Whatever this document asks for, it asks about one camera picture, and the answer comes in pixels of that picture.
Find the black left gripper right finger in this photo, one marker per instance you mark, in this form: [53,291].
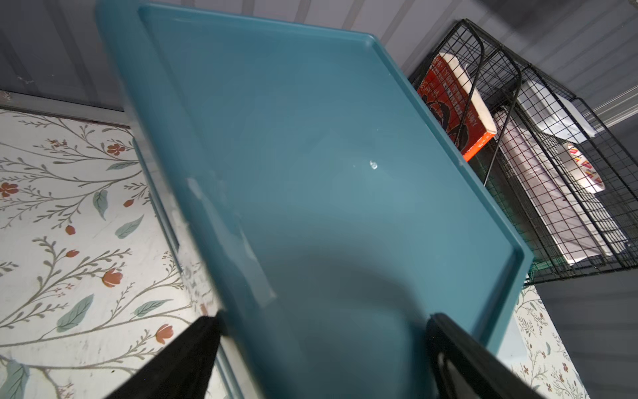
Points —
[463,368]

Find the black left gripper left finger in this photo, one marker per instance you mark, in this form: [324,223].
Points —
[182,369]

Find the teal drawer cabinet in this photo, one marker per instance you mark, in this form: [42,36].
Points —
[296,170]

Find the floral table mat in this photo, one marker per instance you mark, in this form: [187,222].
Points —
[90,290]

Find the white checkered notebook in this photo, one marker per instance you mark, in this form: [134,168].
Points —
[562,186]

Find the red book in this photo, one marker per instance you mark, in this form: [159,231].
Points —
[449,93]

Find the black wire desk organizer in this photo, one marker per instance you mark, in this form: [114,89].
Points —
[508,82]

